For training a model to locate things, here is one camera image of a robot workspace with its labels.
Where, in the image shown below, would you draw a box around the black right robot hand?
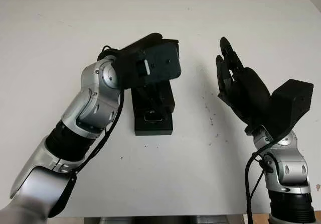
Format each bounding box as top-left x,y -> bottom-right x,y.
215,36 -> 273,132

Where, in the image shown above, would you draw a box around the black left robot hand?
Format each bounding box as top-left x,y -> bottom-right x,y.
116,33 -> 167,111

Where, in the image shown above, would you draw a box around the black printed box lid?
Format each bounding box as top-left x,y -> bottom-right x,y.
131,80 -> 176,114

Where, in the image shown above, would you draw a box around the small silver depth camera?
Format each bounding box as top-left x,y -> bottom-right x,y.
144,112 -> 164,123

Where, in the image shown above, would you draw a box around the dark grey robot torso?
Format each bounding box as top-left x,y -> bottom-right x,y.
84,216 -> 244,224

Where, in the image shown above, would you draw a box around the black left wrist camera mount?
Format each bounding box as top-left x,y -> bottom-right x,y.
117,39 -> 183,86

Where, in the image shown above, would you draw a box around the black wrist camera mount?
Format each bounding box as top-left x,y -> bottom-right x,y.
270,78 -> 314,139
117,39 -> 183,86

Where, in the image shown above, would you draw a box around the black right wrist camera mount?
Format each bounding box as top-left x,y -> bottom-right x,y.
270,78 -> 314,139

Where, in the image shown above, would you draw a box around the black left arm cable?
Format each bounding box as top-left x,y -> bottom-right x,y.
74,45 -> 125,176

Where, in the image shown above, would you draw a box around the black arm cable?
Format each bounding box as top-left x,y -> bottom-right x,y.
74,45 -> 125,176
245,138 -> 276,224

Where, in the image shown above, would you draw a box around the black camera box base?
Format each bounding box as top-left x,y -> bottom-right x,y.
134,110 -> 174,136

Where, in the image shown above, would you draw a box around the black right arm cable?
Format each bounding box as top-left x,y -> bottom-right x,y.
245,138 -> 276,224

